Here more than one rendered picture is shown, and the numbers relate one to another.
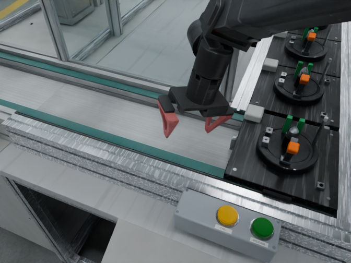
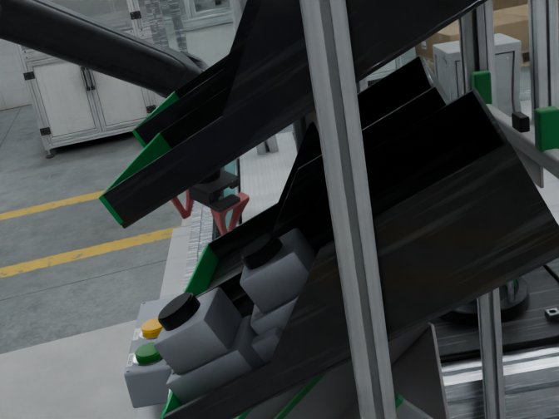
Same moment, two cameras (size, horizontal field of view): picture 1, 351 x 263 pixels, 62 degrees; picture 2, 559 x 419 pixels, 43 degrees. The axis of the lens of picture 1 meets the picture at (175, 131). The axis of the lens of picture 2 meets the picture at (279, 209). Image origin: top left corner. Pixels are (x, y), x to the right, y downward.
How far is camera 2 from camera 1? 108 cm
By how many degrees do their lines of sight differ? 59
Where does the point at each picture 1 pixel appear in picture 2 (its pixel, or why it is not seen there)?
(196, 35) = not seen: hidden behind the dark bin
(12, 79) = (281, 167)
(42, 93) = (275, 187)
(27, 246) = not seen: outside the picture
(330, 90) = (531, 327)
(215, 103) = (200, 185)
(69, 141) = (198, 221)
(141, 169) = (189, 265)
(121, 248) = (121, 332)
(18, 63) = not seen: hidden behind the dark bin
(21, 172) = (175, 245)
